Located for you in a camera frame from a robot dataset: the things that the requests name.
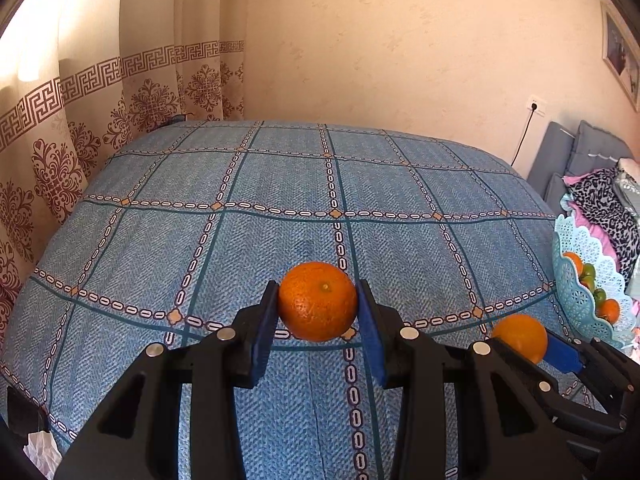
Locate crumpled white tissue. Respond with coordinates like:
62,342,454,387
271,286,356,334
22,430,63,478

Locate beige patterned curtain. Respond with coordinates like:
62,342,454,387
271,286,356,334
0,0,248,341

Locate grey cushion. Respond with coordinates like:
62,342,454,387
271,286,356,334
565,120,633,178
544,174,571,216

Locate light blue plastic lattice basket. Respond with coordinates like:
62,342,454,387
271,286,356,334
551,212,640,351

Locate grey-green floral cloth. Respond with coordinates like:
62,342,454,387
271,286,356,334
614,157,640,221

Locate blue plaid bed sheet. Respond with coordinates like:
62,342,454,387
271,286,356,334
0,120,596,480

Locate black power cable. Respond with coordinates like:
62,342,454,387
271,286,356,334
511,107,536,166

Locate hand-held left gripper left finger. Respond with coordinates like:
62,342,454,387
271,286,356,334
54,280,281,480

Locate framed wall picture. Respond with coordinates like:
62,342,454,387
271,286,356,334
600,0,640,113

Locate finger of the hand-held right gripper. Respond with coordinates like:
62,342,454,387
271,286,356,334
542,332,640,418
530,375,628,431

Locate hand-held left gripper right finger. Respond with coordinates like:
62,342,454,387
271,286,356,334
356,279,583,480

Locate leopard print cloth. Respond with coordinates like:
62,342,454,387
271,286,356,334
565,167,640,286

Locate grey cushions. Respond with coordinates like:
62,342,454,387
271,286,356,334
527,121,581,201

